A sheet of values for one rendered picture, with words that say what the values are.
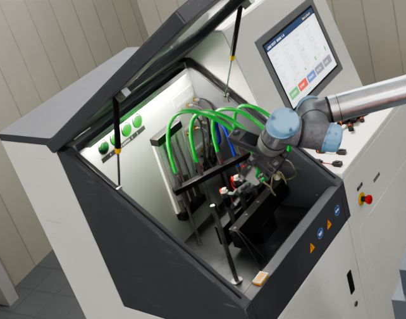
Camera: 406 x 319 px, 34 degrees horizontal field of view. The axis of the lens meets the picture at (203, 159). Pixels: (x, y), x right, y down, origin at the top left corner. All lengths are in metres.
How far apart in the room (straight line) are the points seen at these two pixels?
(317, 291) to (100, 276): 0.78
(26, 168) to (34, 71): 2.15
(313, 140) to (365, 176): 0.99
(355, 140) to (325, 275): 0.56
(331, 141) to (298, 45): 1.10
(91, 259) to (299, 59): 1.14
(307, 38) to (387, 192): 0.71
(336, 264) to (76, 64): 2.76
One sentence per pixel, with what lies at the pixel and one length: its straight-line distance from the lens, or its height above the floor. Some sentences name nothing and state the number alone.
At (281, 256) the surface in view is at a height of 0.95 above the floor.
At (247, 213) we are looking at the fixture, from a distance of 2.36.
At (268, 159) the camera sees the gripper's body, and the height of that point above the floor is 1.39.
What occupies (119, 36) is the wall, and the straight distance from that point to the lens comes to 5.09.
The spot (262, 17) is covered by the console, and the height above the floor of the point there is 1.50.
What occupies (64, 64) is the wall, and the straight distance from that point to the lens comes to 4.63.
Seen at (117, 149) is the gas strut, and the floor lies 1.47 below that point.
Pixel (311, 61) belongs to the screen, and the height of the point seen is 1.24.
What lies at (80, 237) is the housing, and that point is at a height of 1.10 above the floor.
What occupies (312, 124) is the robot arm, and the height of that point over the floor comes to 1.51.
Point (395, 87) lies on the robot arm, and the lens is 1.80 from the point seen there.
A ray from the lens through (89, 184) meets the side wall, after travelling 2.12.
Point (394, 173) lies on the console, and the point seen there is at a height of 0.71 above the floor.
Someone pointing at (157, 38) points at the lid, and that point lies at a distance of 1.57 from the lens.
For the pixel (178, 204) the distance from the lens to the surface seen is 2.52.
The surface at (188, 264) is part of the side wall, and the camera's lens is 2.03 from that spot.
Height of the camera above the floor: 2.26
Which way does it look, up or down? 27 degrees down
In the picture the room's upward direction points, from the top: 18 degrees counter-clockwise
